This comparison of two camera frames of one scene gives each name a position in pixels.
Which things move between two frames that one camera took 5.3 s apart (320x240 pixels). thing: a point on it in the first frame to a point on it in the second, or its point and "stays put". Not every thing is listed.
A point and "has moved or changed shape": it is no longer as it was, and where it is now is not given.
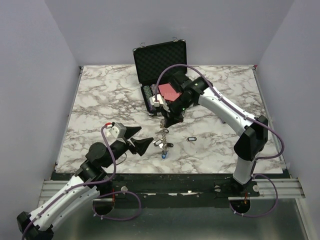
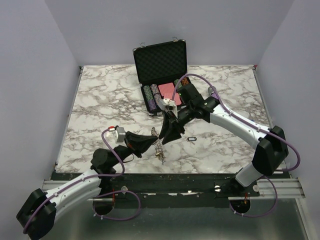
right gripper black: [171, 120] to [174, 131]
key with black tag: [191, 138] stays put
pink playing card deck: [167, 92] stays put
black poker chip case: [151, 59] stays put
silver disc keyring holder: [163, 144] has moved or changed shape
